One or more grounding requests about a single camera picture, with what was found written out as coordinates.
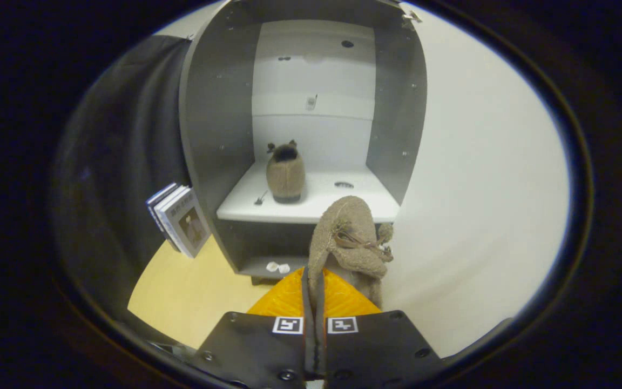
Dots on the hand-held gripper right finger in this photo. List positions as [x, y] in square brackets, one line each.
[381, 351]

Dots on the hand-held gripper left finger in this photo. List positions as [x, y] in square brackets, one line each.
[257, 351]

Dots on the brown plush shoe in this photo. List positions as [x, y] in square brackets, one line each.
[343, 221]
[285, 175]

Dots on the grey shoe cabinet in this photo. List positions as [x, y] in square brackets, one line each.
[219, 119]

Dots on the small white plastic piece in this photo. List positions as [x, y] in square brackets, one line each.
[272, 267]
[284, 268]

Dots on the picture cover book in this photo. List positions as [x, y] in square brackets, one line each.
[187, 224]

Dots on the black backdrop cloth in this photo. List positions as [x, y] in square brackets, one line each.
[122, 162]

